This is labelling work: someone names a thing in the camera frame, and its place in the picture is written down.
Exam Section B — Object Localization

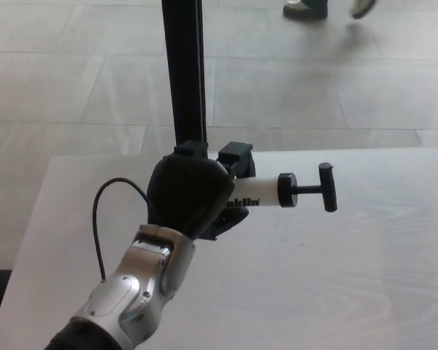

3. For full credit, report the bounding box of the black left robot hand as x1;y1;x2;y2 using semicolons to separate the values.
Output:
145;140;257;242

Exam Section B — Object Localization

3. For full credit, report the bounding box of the white Franklin air pump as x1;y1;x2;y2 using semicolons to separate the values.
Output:
224;162;339;214

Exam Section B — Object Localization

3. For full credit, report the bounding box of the grey person's shoe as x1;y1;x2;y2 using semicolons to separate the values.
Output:
282;0;330;20

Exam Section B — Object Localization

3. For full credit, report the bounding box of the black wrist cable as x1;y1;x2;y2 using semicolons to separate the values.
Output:
91;176;160;284

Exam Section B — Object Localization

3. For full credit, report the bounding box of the black vertical metal post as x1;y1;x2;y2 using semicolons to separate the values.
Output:
161;0;210;147

